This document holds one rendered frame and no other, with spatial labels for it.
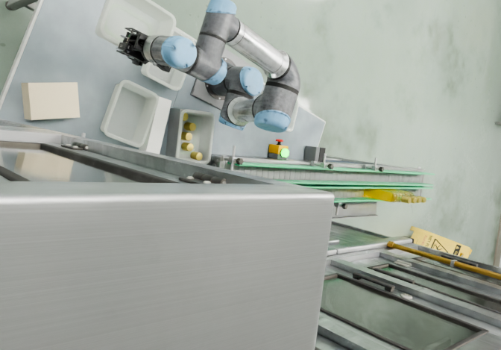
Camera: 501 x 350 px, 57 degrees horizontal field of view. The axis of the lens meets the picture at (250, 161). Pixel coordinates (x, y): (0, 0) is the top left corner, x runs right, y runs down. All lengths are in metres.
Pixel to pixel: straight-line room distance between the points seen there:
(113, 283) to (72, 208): 0.06
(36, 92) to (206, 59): 0.67
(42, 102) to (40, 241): 1.37
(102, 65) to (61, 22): 0.20
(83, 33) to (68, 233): 1.52
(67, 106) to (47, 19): 0.30
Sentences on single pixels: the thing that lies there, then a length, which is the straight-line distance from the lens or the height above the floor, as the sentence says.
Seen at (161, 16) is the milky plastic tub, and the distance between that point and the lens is 1.56.
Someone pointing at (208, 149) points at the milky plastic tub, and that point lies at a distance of 2.00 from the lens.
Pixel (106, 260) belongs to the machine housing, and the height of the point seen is 2.13.
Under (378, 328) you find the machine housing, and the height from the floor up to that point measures 1.84.
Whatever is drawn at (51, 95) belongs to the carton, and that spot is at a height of 0.83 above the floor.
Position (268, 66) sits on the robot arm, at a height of 1.38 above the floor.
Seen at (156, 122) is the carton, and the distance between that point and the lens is 1.87.
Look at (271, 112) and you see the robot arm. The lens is 1.50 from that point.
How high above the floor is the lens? 2.43
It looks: 48 degrees down
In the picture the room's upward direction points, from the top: 101 degrees clockwise
